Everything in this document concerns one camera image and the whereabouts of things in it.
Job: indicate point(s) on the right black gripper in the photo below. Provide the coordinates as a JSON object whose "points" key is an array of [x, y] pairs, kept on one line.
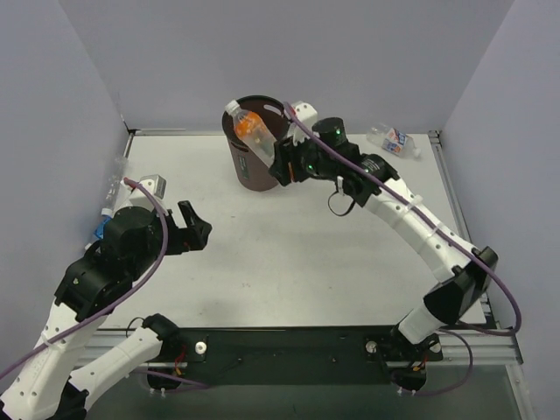
{"points": [[285, 159]]}

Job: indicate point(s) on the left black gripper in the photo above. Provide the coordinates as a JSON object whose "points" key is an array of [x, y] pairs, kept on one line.
{"points": [[181, 236]]}

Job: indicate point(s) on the orange label plastic bottle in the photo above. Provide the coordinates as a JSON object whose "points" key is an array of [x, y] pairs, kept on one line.
{"points": [[250, 129]]}

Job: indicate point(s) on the blue label plastic bottle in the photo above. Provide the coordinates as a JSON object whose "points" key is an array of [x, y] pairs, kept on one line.
{"points": [[98, 233]]}

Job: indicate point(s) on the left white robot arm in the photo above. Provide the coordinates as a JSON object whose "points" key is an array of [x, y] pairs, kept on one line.
{"points": [[49, 385]]}

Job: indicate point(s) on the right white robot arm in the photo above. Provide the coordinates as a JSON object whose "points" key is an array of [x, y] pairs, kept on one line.
{"points": [[461, 269]]}

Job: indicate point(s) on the brown plastic waste bin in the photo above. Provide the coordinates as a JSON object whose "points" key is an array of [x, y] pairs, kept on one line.
{"points": [[251, 172]]}

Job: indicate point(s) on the clear crumpled plastic bottle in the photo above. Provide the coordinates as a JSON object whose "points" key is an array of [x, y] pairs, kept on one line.
{"points": [[116, 176]]}

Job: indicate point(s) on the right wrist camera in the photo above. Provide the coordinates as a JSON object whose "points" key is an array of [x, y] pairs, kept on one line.
{"points": [[305, 113]]}

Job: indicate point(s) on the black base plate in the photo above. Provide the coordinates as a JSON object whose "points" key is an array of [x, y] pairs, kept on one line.
{"points": [[332, 355]]}

